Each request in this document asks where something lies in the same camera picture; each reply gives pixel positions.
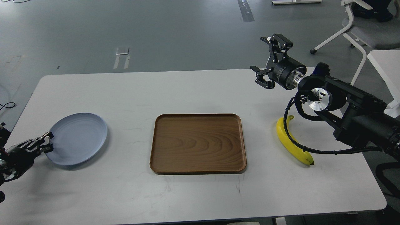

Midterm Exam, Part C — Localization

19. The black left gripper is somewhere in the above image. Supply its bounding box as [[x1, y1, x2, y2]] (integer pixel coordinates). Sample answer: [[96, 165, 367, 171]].
[[1, 132, 54, 182]]

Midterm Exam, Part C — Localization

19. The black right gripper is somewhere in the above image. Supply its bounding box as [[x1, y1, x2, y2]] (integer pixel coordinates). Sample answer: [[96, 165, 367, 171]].
[[250, 34, 307, 90]]

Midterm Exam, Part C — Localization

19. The light blue plate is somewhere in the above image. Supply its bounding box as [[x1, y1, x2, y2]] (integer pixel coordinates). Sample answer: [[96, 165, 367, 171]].
[[46, 112, 108, 166]]

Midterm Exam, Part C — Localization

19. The yellow banana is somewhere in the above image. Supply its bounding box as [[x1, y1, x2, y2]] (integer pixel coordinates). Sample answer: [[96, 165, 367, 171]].
[[276, 117, 314, 166]]

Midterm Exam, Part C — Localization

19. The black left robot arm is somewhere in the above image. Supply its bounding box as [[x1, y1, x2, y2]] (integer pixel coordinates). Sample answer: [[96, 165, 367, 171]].
[[0, 122, 54, 185]]

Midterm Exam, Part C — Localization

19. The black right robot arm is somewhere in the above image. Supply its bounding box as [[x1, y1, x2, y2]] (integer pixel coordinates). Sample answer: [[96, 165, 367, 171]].
[[250, 34, 399, 161]]

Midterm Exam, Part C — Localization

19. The white table base bar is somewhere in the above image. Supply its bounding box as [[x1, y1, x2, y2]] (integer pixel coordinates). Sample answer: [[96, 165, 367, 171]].
[[271, 0, 323, 5]]

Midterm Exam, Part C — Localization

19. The white office chair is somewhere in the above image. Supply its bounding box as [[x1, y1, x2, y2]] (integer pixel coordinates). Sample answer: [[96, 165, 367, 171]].
[[310, 0, 400, 85]]

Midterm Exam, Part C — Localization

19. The brown wooden tray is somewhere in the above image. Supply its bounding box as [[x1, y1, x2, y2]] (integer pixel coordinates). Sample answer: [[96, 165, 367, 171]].
[[149, 113, 247, 175]]

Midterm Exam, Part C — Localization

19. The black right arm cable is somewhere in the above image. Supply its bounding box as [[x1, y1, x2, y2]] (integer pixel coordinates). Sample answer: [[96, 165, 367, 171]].
[[283, 97, 383, 155]]

